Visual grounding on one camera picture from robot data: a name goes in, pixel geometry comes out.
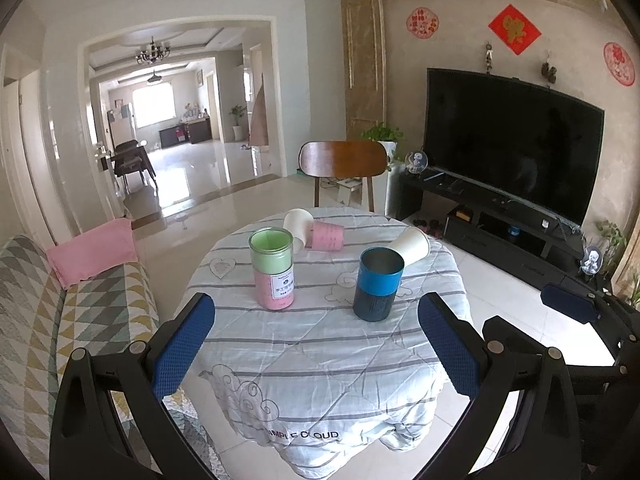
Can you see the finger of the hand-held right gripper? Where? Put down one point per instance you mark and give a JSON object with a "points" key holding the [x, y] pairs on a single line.
{"points": [[570, 301]]}

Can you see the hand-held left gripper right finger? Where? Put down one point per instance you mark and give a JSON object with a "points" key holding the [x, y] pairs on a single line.
{"points": [[447, 350]]}

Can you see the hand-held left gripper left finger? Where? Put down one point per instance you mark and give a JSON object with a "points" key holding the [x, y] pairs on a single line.
{"points": [[182, 345]]}

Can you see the white paper cup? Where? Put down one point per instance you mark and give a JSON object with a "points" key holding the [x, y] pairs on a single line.
{"points": [[412, 245], [296, 227]]}

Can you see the pink paper cup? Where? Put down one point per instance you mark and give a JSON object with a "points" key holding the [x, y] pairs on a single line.
{"points": [[327, 236]]}

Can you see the round figurine ornament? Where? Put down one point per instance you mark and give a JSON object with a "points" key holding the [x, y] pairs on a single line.
{"points": [[591, 259]]}

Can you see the leafy potted plant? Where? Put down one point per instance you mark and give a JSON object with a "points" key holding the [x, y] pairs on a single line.
{"points": [[611, 242]]}

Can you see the blue and dark canister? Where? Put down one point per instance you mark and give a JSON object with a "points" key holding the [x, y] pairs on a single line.
{"points": [[377, 285]]}

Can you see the black television stand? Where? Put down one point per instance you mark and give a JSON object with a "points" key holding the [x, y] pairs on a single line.
{"points": [[500, 232]]}

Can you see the green and pink canister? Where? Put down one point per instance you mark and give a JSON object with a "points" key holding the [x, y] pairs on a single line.
{"points": [[272, 270]]}

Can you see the striped quilted table cover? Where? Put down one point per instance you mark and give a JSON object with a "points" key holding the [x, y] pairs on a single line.
{"points": [[320, 350]]}

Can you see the pink pillow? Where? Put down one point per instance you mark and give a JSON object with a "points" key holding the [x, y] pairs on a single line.
{"points": [[92, 252]]}

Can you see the triangle patterned sofa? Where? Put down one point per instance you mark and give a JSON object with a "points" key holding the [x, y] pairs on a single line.
{"points": [[45, 310]]}

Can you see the black flat television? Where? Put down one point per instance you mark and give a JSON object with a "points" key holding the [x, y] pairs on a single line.
{"points": [[510, 140]]}

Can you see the white standing appliance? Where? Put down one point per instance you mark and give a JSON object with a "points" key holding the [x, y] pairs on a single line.
{"points": [[395, 185]]}

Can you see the small white stool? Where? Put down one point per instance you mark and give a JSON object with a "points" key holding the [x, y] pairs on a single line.
{"points": [[347, 190]]}

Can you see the crystal ball ornament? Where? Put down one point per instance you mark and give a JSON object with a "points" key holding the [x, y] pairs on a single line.
{"points": [[416, 162]]}

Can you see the dark dining chair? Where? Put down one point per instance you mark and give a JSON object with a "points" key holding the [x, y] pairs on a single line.
{"points": [[132, 160]]}

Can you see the dark wooden cabinet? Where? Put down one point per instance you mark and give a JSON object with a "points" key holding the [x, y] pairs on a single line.
{"points": [[187, 134]]}

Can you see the brown wooden chair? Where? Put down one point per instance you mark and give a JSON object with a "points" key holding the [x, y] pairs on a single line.
{"points": [[345, 159]]}

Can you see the green potted plant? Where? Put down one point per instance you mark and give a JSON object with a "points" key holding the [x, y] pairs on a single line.
{"points": [[382, 134]]}

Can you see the white refrigerator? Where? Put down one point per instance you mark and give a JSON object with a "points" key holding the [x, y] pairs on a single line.
{"points": [[121, 125]]}

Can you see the tall potted plant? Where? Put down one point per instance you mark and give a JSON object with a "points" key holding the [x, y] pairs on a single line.
{"points": [[238, 122]]}

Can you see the small ceiling lamp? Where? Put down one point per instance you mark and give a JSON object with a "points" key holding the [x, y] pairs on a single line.
{"points": [[154, 78]]}

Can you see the black chandelier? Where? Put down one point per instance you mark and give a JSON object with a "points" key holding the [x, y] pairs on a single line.
{"points": [[152, 54]]}

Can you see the hanging wall ornament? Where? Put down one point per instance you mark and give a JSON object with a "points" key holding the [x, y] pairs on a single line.
{"points": [[489, 57], [550, 71]]}

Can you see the round red wall decoration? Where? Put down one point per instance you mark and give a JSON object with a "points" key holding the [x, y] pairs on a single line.
{"points": [[423, 23], [619, 64]]}

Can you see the red diamond wall decoration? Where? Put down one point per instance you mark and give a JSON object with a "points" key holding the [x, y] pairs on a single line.
{"points": [[514, 29]]}

